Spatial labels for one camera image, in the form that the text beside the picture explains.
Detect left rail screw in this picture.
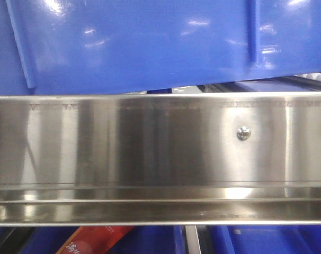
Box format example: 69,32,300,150
236,126,251,141

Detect red printed package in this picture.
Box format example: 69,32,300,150
56,226,134,253

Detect lower blue bin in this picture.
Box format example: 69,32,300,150
21,225,321,253

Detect white conveyor rollers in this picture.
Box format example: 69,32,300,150
296,72,321,81

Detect blue plastic bin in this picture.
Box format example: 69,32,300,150
0,1,321,95

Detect stainless steel rail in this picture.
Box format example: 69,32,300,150
0,92,321,226

